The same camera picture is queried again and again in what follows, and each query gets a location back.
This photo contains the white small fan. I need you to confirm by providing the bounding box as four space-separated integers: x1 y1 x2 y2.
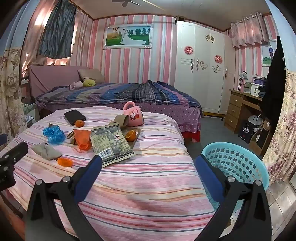
248 115 263 127

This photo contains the black smartphone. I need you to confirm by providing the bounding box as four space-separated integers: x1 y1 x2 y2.
64 110 86 126

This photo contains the orange peel piece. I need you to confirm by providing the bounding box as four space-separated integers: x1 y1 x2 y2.
57 158 73 167

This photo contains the plaid blue purple blanket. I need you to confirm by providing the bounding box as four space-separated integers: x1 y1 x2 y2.
36 80 204 112

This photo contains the black paper bag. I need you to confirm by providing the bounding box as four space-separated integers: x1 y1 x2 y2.
238 120 257 144

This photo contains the grey foil snack packet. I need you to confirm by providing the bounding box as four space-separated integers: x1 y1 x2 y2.
90 124 135 168

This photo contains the grey cloth wad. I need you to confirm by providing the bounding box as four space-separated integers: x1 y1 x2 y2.
31 143 63 160

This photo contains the floral curtain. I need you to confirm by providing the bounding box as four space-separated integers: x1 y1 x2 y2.
264 68 296 184
0 50 26 145

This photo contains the silver desk lamp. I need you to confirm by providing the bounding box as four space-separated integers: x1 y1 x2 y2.
238 71 248 92

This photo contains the pink covered headboard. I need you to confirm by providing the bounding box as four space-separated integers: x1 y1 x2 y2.
28 65 104 99

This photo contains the wooden desk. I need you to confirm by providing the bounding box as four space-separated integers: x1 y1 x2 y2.
224 89 274 158

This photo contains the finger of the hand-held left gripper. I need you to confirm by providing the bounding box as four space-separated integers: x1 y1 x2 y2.
0 141 29 165

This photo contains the tangerine peel half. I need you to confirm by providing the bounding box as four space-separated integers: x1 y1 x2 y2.
125 130 137 142

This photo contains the light blue plastic basket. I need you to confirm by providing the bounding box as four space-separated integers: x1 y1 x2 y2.
200 142 270 232

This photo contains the brown phone case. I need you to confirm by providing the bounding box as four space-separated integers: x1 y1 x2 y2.
121 127 141 149

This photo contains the pink cartoon mug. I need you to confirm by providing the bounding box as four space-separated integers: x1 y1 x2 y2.
122 101 144 127

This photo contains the blue plastic bag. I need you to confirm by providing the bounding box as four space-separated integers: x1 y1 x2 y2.
43 125 66 145

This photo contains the ceiling fan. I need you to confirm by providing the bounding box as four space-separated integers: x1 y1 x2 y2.
112 0 142 7

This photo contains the pink curtain valance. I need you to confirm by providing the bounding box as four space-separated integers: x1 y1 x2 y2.
231 13 270 48

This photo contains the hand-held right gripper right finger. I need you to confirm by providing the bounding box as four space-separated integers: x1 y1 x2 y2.
193 154 272 241

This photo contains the framed wedding photo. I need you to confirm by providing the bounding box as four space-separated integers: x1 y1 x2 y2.
102 24 154 50

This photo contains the black hanging coat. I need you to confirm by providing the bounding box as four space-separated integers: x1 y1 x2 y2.
259 36 286 139

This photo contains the beige pillow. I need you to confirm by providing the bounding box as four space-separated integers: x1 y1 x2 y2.
77 69 104 84

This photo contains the pink striped bedsheet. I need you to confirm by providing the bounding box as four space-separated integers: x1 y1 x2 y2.
0 106 217 241

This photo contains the white wardrobe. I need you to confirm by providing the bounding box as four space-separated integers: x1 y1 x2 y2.
174 20 235 115

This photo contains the dark grey window curtain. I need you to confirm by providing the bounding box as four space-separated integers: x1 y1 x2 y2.
37 0 77 60

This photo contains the bed with purple dotted skirt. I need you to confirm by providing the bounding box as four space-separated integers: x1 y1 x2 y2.
36 80 204 142

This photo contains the pink sheer curtain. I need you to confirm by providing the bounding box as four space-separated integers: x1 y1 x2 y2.
21 0 71 78

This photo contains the orange plastic bag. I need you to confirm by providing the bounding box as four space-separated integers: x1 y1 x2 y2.
73 129 93 152

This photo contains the yellow plush toy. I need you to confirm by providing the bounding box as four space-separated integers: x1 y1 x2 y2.
83 78 98 88

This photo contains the white box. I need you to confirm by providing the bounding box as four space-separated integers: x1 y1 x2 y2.
250 83 265 97

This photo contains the small framed couple photo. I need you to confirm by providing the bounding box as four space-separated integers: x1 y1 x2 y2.
262 40 277 67

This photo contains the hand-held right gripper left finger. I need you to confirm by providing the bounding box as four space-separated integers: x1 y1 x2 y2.
24 155 103 241

